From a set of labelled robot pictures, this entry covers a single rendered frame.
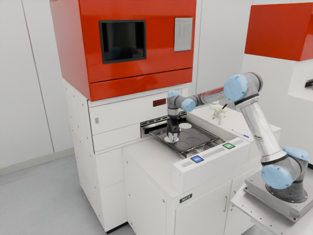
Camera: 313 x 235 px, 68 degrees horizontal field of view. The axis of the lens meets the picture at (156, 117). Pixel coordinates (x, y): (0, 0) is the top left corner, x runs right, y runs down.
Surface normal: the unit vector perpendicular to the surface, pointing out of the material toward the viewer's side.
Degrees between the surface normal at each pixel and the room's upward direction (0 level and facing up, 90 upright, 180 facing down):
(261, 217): 0
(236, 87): 82
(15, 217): 0
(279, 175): 94
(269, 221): 0
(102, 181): 90
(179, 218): 90
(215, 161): 90
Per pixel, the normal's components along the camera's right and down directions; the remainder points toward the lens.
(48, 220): 0.00, -0.91
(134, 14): 0.55, 0.33
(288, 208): -0.81, 0.24
